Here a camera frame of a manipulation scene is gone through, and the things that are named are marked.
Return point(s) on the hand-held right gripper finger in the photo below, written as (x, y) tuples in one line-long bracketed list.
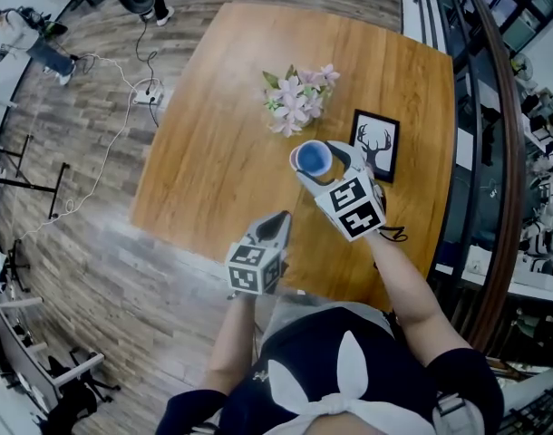
[(316, 185), (350, 157)]

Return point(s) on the black office chair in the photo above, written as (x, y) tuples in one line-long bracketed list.
[(79, 392)]

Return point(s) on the brown wooden handrail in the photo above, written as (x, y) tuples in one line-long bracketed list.
[(507, 161)]

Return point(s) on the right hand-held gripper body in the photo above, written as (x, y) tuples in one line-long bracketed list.
[(354, 206)]

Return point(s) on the person's left forearm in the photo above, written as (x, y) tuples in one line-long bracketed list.
[(231, 342)]

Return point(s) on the person's dark printed shirt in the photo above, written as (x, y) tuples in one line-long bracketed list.
[(303, 360)]

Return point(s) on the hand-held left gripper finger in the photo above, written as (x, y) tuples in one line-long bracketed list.
[(255, 233), (283, 236)]

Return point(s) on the pink artificial flower bouquet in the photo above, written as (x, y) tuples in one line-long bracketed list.
[(294, 102)]

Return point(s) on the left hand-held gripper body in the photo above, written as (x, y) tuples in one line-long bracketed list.
[(254, 267)]

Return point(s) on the black metal stand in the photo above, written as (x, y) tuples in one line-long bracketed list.
[(27, 181)]

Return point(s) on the black framed deer picture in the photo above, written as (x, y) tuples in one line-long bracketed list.
[(376, 145)]

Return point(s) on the blue cup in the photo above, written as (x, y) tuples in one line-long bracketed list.
[(313, 157)]

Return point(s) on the person's right forearm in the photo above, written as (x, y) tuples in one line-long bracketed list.
[(408, 288)]

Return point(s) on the white power strip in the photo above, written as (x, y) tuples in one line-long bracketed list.
[(148, 94)]

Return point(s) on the gray desk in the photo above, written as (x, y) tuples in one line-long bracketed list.
[(22, 360)]

